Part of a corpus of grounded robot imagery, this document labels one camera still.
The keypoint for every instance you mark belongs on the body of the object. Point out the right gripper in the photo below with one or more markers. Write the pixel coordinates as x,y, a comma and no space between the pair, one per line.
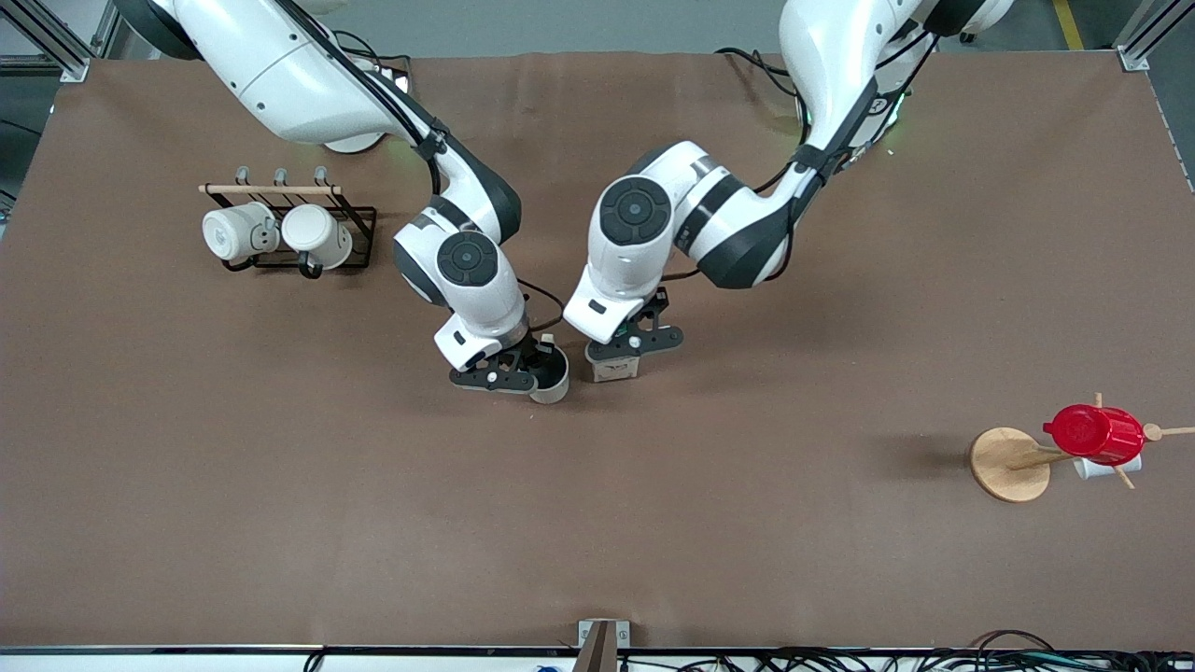
533,352

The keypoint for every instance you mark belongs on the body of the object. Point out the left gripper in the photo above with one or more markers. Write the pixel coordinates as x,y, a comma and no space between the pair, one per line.
659,302

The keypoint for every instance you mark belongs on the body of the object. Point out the white mug with grey inside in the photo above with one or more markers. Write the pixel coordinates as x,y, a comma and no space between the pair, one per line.
555,383

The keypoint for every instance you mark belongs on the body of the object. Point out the blue and white milk carton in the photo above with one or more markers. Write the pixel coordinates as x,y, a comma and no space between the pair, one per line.
614,367

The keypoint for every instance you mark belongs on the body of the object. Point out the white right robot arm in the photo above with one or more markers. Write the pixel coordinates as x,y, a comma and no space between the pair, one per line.
308,84

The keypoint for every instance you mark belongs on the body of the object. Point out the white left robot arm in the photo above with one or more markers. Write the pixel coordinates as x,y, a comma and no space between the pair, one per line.
738,224

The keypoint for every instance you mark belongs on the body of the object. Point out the red cup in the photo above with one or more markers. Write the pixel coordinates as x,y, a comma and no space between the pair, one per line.
1097,434

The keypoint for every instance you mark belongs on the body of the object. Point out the small white cup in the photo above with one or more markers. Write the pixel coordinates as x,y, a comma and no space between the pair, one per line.
1102,468

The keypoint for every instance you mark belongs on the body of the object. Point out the brown table cover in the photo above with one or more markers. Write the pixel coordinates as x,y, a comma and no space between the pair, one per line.
597,485

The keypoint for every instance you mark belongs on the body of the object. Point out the plain white mug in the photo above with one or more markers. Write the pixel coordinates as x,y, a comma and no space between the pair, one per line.
317,235

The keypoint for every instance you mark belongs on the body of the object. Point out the white mug with grey print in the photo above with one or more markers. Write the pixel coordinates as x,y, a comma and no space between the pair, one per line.
233,232

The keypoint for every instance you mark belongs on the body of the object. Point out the wooden mug tree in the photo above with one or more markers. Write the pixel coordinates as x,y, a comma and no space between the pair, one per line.
1010,464

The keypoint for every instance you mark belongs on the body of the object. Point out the black caster wheel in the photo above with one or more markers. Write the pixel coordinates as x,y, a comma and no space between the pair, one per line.
971,35

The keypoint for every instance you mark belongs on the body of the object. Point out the grey metal bracket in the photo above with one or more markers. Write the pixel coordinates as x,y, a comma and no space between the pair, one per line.
603,636

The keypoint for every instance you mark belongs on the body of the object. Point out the aluminium frame post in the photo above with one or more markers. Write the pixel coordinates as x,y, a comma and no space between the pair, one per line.
1144,37
51,37

